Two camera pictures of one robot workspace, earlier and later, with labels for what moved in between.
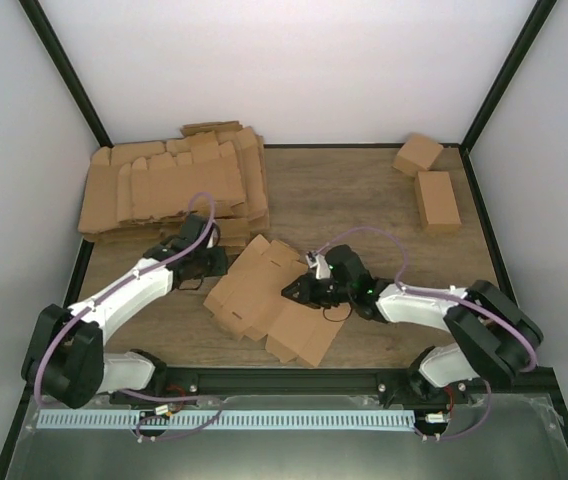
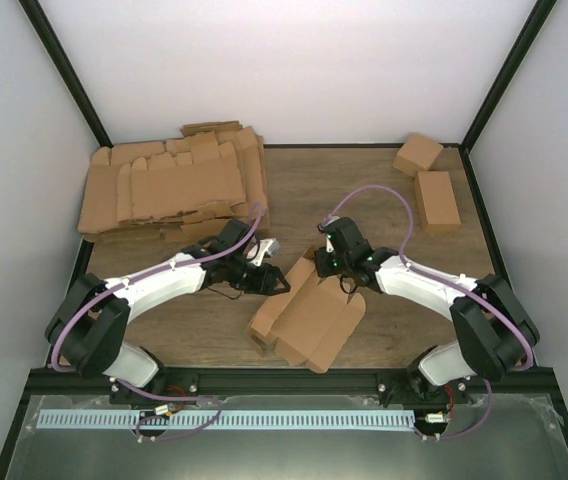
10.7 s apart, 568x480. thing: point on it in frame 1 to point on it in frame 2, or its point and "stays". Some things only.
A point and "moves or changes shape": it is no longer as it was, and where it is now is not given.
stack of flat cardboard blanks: (136, 190) stays
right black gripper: (307, 290) to (323, 267)
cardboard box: (249, 301) moves or changes shape
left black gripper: (222, 264) to (266, 283)
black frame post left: (67, 70) stays
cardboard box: (417, 155) stays
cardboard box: (436, 203) stays
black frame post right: (532, 28) stays
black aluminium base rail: (212, 383) stays
